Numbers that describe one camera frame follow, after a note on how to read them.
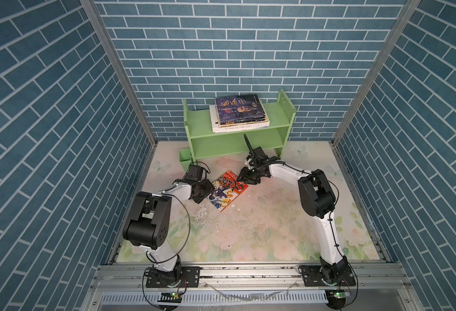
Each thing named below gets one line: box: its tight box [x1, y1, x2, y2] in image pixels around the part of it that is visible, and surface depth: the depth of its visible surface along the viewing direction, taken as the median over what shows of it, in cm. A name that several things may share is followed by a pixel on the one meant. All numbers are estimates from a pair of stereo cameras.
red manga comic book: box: [207, 170, 249, 213], surface depth 98 cm
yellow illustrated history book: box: [215, 97, 271, 128], surface depth 88 cm
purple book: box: [215, 93, 266, 126], surface depth 88 cm
